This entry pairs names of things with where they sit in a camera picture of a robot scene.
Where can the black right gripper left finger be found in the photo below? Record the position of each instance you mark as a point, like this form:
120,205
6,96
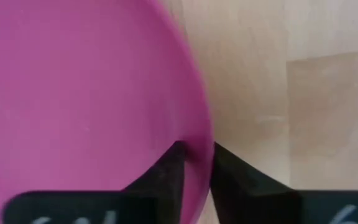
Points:
163,186

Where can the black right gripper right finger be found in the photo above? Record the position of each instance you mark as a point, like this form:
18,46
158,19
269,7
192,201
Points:
244,193

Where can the pink plate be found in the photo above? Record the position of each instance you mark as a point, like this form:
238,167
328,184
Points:
73,99

